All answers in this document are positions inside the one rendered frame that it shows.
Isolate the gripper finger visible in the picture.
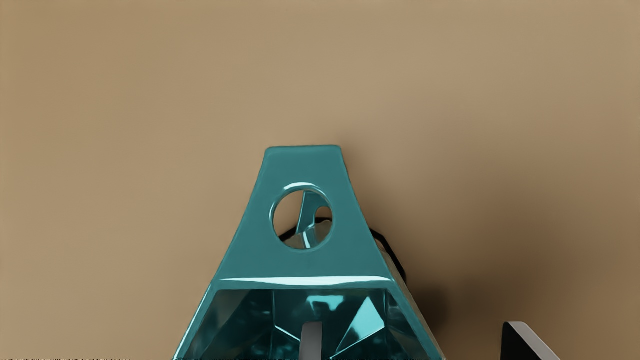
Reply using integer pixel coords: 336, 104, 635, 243
500, 321, 562, 360

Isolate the teal faceted mug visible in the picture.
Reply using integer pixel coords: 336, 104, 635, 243
173, 144, 447, 360

